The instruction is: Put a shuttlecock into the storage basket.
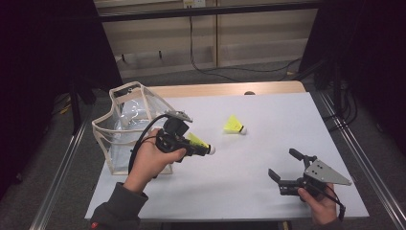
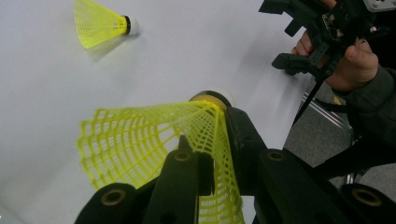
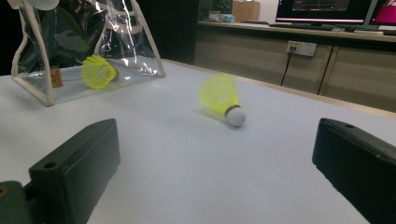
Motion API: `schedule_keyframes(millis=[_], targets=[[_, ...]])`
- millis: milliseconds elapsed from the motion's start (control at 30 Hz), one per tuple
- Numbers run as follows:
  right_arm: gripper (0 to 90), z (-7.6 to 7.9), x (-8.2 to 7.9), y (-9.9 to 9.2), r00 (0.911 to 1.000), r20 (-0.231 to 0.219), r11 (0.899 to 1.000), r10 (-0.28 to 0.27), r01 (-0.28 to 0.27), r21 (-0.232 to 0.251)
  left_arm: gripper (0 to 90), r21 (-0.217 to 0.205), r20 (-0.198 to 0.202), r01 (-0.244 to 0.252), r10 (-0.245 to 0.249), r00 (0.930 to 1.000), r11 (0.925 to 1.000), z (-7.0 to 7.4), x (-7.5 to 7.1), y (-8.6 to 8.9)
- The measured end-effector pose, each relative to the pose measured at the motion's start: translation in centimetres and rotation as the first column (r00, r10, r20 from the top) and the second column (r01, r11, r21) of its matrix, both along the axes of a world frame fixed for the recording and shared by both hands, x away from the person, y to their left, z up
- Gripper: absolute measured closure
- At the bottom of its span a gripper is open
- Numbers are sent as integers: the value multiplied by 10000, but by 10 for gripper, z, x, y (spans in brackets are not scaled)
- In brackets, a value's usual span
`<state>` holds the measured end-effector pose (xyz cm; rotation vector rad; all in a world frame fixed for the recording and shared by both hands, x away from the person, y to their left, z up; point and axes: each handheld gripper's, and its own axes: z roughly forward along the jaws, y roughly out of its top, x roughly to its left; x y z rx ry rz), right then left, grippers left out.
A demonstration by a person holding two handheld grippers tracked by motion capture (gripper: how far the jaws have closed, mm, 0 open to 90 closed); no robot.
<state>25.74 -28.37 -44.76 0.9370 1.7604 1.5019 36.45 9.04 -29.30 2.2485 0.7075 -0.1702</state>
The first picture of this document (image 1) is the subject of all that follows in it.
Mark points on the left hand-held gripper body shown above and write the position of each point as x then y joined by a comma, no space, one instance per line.
174,131

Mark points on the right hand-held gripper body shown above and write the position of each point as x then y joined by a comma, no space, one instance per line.
322,174

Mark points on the yellow shuttlecock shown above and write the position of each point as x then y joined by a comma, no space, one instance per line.
196,140
233,125

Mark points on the clear plastic bag beige trim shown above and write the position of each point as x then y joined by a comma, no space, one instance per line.
121,134

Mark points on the person's right hand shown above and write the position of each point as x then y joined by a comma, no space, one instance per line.
322,207

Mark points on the person's left hand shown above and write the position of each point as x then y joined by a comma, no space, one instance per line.
148,163

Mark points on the dark table grommet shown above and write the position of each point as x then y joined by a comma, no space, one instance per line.
249,93

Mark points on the black stand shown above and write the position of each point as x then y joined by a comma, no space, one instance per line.
75,108

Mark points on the beige cabinet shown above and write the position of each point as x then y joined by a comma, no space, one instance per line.
255,38

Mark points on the dark curtain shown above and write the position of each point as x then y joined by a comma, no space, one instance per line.
376,48
41,48

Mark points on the metal floor rail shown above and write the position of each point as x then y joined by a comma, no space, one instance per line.
60,169
364,159

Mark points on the white wall socket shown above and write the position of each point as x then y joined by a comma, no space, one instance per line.
194,3

